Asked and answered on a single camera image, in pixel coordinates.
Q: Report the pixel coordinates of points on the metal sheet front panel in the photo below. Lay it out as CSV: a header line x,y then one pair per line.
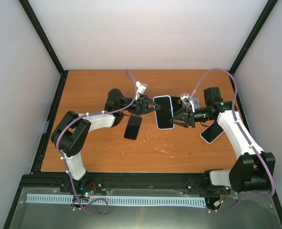
x,y
245,211

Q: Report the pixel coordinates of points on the phone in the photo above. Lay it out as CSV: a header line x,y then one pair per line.
x,y
211,133
196,102
165,113

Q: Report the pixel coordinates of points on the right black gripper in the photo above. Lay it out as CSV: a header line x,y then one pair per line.
x,y
187,118

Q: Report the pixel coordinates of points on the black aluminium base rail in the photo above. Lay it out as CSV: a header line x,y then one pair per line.
x,y
189,183

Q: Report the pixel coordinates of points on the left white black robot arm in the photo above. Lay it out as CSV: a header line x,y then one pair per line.
x,y
70,134

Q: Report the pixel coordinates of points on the left black frame post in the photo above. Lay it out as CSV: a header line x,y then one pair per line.
x,y
41,34

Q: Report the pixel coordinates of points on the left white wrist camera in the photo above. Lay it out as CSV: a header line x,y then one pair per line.
x,y
141,88

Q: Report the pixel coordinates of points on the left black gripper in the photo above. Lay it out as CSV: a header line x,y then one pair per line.
x,y
142,106

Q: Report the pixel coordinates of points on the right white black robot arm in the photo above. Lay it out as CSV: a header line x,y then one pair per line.
x,y
254,167

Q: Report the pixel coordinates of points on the black phone case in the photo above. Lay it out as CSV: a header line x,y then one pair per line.
x,y
176,104

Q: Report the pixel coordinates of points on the right black frame post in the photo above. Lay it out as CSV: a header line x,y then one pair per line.
x,y
265,13

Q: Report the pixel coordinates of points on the light blue slotted cable duct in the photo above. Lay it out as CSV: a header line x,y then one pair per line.
x,y
122,201

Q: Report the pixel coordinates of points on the phone in pink case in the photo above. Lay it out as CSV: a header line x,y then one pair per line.
x,y
211,133

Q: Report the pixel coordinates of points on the black frame post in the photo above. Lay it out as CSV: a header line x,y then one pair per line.
x,y
41,34
265,13

